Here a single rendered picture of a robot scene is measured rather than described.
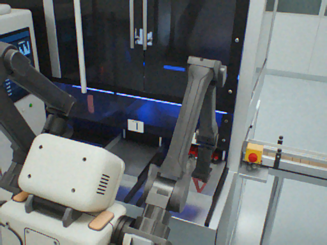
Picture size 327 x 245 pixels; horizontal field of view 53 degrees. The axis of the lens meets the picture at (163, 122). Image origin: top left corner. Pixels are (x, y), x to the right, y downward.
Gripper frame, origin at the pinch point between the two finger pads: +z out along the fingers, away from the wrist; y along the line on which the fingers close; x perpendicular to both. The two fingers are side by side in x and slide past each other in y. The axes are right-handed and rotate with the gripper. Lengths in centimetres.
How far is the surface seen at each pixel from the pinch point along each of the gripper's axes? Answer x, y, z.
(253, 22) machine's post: -9, 14, -69
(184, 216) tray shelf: 2.2, -12.0, 6.2
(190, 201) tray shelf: 2.4, -2.7, 4.7
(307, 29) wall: -48, 480, -70
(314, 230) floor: -68, 119, 73
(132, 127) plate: 43, 23, -13
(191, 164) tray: 10.1, 23.1, 0.2
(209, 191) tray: -3.4, 6.6, 2.9
